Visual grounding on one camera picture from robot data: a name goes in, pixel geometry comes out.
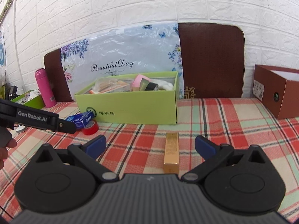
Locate light green cardboard box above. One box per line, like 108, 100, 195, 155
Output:
75, 71, 179, 125

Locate green-grey rectangular box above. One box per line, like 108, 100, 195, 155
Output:
139, 78, 150, 91

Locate small green box lid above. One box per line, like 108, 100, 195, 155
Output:
11, 89, 45, 109

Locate pink thermos bottle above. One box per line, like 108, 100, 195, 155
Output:
35, 68, 56, 108

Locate white cotton glove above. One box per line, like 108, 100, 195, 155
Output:
155, 79, 174, 91

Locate plaid bed sheet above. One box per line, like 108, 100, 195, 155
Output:
1, 98, 298, 222

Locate bag of wooden sticks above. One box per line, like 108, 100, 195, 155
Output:
90, 77, 133, 94

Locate brown shoe box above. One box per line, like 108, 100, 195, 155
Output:
252, 65, 298, 119

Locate floral plastic bag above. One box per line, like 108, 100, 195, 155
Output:
60, 21, 184, 99

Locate red tape roll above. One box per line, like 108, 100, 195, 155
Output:
82, 120, 99, 136

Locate person's left hand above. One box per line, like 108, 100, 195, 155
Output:
0, 127, 17, 169

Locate pink sticky notes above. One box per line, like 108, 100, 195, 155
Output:
131, 74, 150, 91

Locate black tape roll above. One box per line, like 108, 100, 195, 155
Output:
145, 83, 159, 91

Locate blue medicine box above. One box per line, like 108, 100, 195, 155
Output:
65, 111, 95, 130

